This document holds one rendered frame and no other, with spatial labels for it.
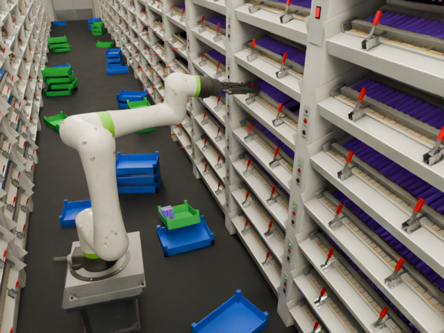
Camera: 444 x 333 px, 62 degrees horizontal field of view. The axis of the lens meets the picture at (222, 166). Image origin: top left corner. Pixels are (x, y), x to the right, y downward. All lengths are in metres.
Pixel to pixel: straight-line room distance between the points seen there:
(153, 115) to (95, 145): 0.37
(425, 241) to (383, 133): 0.28
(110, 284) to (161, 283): 0.48
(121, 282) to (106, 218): 0.37
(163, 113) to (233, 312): 1.01
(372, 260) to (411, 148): 0.39
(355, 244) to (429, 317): 0.29
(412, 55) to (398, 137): 0.20
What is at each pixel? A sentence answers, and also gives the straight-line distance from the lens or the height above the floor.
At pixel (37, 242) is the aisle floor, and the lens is 2.54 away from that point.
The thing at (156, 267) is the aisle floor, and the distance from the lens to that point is 2.17.
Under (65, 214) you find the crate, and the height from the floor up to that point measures 0.00.
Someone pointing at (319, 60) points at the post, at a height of 1.24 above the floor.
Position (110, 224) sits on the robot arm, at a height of 0.67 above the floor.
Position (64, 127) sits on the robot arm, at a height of 0.99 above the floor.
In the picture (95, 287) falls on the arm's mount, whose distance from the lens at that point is 1.67.
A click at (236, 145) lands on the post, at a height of 0.62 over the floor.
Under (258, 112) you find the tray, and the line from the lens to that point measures 1.65.
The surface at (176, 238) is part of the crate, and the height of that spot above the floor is 0.00.
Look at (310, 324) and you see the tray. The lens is 1.77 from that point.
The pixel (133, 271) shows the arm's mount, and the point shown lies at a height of 0.36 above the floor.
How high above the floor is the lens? 1.52
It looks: 30 degrees down
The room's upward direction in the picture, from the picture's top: straight up
